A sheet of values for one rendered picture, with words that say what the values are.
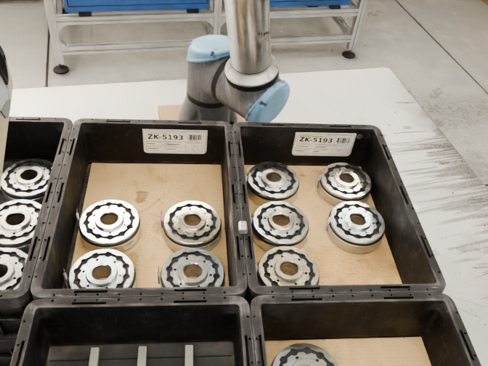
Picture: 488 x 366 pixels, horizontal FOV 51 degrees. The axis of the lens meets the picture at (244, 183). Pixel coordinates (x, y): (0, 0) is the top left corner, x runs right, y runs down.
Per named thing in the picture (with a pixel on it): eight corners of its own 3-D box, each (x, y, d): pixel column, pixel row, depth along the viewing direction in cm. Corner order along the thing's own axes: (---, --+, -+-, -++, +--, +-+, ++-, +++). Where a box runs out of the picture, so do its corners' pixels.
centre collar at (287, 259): (271, 258, 86) (272, 255, 86) (301, 258, 87) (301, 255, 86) (275, 282, 83) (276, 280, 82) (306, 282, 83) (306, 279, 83)
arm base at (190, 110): (172, 107, 136) (173, 75, 129) (226, 102, 140) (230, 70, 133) (186, 144, 126) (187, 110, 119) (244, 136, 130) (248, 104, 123)
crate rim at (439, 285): (231, 131, 102) (232, 121, 101) (375, 133, 106) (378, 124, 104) (247, 303, 74) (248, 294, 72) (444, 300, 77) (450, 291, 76)
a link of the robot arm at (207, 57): (210, 71, 132) (214, 22, 123) (248, 95, 126) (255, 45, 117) (175, 86, 126) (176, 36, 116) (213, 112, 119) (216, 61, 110)
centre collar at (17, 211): (6, 208, 89) (6, 206, 88) (35, 211, 89) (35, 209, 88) (-5, 230, 85) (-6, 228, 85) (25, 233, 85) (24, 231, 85)
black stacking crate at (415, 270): (229, 166, 109) (232, 124, 101) (363, 168, 112) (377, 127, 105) (242, 336, 81) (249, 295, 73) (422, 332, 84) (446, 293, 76)
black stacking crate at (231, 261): (83, 165, 106) (75, 120, 98) (226, 166, 109) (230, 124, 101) (44, 341, 77) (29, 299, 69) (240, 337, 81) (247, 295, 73)
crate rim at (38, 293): (75, 127, 99) (74, 117, 97) (230, 131, 102) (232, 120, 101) (30, 308, 70) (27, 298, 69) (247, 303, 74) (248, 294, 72)
